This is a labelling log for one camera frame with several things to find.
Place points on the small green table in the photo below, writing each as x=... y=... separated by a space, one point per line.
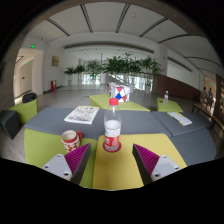
x=171 y=107

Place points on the framed wall picture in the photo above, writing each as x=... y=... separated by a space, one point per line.
x=55 y=61

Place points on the group of potted plants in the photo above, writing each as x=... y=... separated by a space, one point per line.
x=116 y=65

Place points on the green cube seat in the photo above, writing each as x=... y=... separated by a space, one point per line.
x=25 y=111

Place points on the flat round red coaster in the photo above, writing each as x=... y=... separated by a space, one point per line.
x=104 y=148

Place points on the white red blue polyhedron box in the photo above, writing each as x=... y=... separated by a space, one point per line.
x=120 y=93

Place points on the clear water bottle red cap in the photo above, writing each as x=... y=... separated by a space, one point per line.
x=112 y=128

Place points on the brown wooden bench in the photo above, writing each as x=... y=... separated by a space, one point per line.
x=208 y=115

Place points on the small clear water bottle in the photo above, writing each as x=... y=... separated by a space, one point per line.
x=166 y=98

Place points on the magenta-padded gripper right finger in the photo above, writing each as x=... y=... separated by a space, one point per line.
x=165 y=165

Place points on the dark grey cube seat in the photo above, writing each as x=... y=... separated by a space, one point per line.
x=9 y=124

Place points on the long green table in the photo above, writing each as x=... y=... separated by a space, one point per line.
x=133 y=106

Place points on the person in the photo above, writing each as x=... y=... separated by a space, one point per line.
x=203 y=95
x=210 y=96

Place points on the red and white paper cup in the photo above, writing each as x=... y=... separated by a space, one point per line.
x=70 y=141

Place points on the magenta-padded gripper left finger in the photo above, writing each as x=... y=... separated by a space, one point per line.
x=56 y=165

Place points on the colourful printed magazine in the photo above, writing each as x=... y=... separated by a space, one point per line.
x=82 y=114

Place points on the green exit sign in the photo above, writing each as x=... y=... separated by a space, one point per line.
x=32 y=46

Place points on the black bag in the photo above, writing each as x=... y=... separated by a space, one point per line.
x=29 y=97

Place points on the white and yellow booklet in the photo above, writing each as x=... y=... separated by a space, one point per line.
x=180 y=118

